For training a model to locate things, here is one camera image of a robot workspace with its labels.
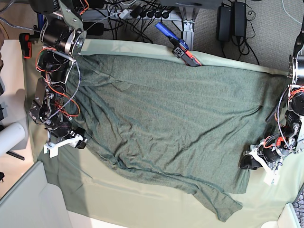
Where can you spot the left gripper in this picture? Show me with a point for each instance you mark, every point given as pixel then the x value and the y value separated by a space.
pixel 248 162

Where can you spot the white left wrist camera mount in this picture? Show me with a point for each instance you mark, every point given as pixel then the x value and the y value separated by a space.
pixel 271 168

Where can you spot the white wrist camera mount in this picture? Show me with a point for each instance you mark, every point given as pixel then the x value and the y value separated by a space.
pixel 52 149
pixel 271 168

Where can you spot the grey power strip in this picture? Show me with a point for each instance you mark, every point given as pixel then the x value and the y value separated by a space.
pixel 157 14

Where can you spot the white cylinder roll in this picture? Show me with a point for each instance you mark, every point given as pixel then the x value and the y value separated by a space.
pixel 10 137

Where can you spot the light green table cloth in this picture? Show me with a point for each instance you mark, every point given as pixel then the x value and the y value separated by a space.
pixel 93 193

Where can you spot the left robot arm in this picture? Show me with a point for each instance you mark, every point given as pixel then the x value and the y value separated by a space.
pixel 289 114

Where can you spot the dark green T-shirt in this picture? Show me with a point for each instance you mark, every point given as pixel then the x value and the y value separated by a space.
pixel 164 123

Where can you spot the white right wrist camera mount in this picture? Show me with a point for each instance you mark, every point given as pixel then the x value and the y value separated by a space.
pixel 52 149

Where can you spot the black box on floor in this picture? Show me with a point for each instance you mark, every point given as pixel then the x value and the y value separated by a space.
pixel 93 29

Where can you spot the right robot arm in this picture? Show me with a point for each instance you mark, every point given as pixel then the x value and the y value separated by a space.
pixel 62 36

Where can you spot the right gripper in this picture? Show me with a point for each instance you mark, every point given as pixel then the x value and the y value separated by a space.
pixel 63 134

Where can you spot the white charger plug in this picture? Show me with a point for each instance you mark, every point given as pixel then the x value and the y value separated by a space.
pixel 124 14

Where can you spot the red and black clamp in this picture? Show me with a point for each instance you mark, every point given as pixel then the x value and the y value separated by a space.
pixel 26 45

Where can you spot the left black power adapter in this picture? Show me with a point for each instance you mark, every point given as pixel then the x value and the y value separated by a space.
pixel 239 19

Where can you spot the light green box edge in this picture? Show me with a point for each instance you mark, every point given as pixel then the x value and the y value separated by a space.
pixel 34 203

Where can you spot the blue and orange clamp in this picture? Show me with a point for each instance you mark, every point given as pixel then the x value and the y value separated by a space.
pixel 181 49

